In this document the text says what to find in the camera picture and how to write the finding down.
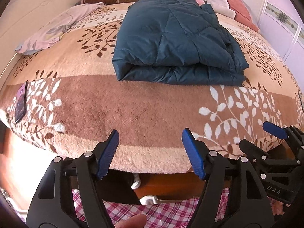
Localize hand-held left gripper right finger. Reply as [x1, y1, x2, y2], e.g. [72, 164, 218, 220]
[182, 128, 273, 228]

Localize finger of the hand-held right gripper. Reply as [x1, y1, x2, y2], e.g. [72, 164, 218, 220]
[262, 121, 304, 162]
[239, 139, 301, 174]

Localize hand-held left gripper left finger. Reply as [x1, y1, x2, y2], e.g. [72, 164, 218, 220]
[26, 129, 120, 228]

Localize dark teal quilted jacket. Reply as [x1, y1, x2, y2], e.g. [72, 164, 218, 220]
[112, 0, 250, 86]

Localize person's left hand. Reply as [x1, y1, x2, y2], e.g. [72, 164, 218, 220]
[116, 213, 148, 228]

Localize white slipper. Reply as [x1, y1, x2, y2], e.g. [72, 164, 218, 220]
[131, 173, 142, 189]
[140, 194, 175, 205]

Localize beige leaf-patterned blanket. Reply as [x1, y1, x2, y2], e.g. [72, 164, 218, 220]
[0, 1, 304, 174]

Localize pink plaid pants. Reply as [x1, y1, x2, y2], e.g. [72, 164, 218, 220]
[71, 186, 285, 228]

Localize black smartphone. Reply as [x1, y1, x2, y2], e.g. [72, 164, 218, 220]
[14, 81, 28, 124]

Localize white ornamented wardrobe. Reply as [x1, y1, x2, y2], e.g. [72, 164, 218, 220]
[258, 0, 304, 64]

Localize salmon pink pillow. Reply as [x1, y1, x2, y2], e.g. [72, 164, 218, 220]
[220, 0, 260, 33]

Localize pale lilac floral cloth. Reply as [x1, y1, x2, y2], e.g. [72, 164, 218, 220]
[15, 2, 105, 55]

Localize white padded headboard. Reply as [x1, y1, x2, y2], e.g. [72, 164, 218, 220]
[0, 0, 96, 82]

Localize wooden bed frame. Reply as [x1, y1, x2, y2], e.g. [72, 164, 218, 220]
[0, 123, 295, 216]

